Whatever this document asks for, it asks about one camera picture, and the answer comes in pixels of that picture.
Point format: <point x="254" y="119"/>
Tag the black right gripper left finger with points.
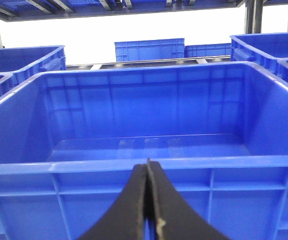
<point x="124" y="220"/>

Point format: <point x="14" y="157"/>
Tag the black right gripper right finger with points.
<point x="172" y="217"/>

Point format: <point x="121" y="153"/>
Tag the right blue plastic crate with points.
<point x="69" y="141"/>

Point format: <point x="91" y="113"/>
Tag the roller conveyor shelf bed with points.
<point x="150" y="63"/>

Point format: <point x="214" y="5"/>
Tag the far blue crate tall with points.
<point x="143" y="50"/>

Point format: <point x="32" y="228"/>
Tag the far blue crate low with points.
<point x="207" y="50"/>

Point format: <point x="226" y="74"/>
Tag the back left blue crate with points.
<point x="24" y="62"/>

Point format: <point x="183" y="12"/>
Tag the far right blue crate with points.
<point x="264" y="49"/>

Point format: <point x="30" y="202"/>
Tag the overhead shelf frame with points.
<point x="28" y="10"/>

